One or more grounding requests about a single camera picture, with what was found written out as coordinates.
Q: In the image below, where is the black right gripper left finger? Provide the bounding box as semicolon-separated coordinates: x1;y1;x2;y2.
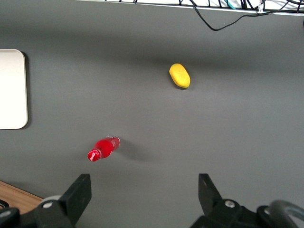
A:
34;173;92;228

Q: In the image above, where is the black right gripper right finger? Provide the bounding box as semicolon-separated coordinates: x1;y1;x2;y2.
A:
191;173;243;228

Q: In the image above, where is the white rounded tray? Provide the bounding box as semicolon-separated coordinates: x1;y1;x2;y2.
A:
0;48;29;130

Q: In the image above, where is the red soda bottle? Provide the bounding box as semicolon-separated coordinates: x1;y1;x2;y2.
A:
87;135;121;162

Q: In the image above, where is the wooden board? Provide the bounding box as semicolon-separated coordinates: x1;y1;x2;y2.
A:
0;180;44;215

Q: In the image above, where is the yellow toy mango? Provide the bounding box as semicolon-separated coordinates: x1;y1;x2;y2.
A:
169;63;191;89

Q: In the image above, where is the grey flexible hose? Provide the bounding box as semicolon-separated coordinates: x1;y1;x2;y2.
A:
268;199;304;228

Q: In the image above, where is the black looping cable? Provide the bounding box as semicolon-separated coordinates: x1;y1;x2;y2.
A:
190;0;304;32

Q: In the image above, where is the white table edge rail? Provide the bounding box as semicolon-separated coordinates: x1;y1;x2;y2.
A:
76;0;304;17

